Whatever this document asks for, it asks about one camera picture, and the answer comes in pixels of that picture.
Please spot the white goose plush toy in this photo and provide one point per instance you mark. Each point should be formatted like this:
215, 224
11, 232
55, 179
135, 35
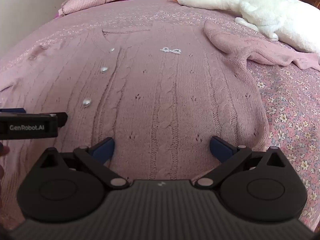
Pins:
262, 10

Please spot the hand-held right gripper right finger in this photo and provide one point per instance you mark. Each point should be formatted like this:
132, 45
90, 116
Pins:
220, 148

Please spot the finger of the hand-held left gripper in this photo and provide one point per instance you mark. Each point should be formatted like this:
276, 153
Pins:
62, 118
13, 110

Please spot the person's left hand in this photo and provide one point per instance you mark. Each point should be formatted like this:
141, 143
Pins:
3, 150

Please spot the pink knit cardigan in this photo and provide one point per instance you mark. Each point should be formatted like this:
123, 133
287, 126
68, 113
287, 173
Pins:
162, 92

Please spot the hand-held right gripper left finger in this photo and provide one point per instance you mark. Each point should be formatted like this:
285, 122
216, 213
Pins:
105, 150

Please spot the pink floral bed sheet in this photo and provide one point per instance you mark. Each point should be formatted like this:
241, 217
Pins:
287, 110

